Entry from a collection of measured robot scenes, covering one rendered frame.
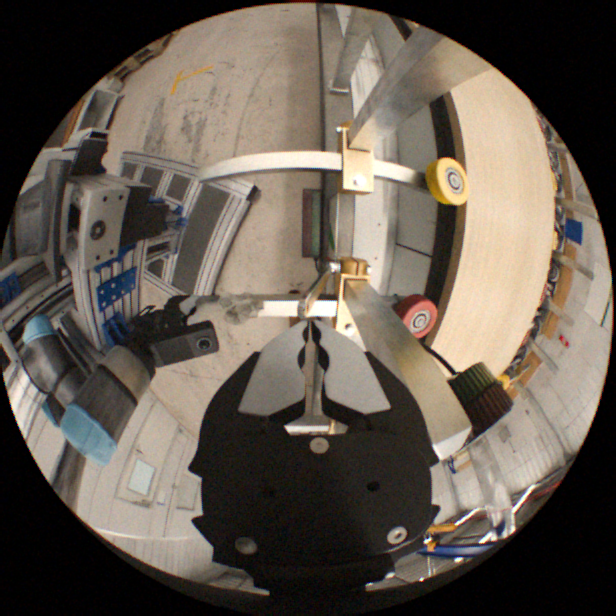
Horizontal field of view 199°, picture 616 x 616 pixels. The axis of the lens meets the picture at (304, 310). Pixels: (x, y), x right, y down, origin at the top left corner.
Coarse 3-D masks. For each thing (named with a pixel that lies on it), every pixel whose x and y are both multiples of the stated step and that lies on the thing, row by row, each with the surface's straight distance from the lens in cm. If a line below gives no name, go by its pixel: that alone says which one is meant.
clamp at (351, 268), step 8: (344, 264) 29; (352, 264) 28; (360, 264) 28; (344, 272) 29; (352, 272) 28; (360, 272) 29; (368, 272) 31; (336, 280) 32; (344, 280) 28; (368, 280) 30; (336, 288) 32; (344, 288) 29; (336, 296) 32; (344, 304) 30; (336, 312) 31; (344, 312) 31; (336, 320) 32; (344, 320) 32; (352, 320) 32; (336, 328) 32
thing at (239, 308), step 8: (224, 296) 32; (232, 296) 32; (240, 296) 31; (248, 296) 30; (224, 304) 32; (232, 304) 31; (240, 304) 32; (248, 304) 32; (256, 304) 30; (232, 312) 33; (240, 312) 31; (248, 312) 31; (256, 312) 32; (232, 320) 33; (240, 320) 33
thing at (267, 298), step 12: (204, 300) 36; (216, 300) 34; (264, 300) 31; (276, 300) 31; (288, 300) 30; (324, 300) 30; (336, 300) 31; (396, 300) 35; (204, 312) 37; (216, 312) 35; (264, 312) 32; (276, 312) 31; (288, 312) 31; (312, 312) 31; (324, 312) 31
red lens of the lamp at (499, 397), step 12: (480, 396) 14; (492, 396) 14; (504, 396) 15; (468, 408) 14; (480, 408) 14; (492, 408) 14; (504, 408) 15; (480, 420) 14; (492, 420) 14; (480, 432) 14
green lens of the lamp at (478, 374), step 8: (472, 368) 15; (480, 368) 16; (488, 368) 17; (456, 376) 15; (464, 376) 15; (472, 376) 15; (480, 376) 15; (488, 376) 16; (448, 384) 15; (456, 384) 15; (464, 384) 14; (472, 384) 14; (480, 384) 15; (488, 384) 15; (456, 392) 14; (464, 392) 14; (472, 392) 14; (464, 400) 14
